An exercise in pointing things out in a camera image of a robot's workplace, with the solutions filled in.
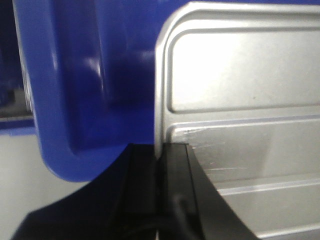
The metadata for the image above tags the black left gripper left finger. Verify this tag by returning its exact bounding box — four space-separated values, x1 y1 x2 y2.
12 144 157 240

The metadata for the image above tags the blue target box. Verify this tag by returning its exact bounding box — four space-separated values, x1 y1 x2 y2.
11 0 191 183

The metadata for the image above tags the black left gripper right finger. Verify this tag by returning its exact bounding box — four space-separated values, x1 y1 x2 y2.
160 143 256 240

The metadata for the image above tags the small silver divided tray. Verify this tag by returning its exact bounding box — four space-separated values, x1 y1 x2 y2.
154 1 320 240

